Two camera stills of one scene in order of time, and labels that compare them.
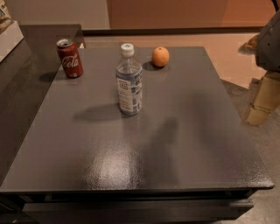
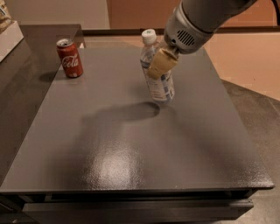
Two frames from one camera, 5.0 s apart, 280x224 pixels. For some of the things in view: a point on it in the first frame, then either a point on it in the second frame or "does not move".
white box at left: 10,38 does not move
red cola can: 70,57 does not move
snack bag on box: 5,18 does not move
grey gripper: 269,48 to 183,35
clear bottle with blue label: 129,81 to 162,87
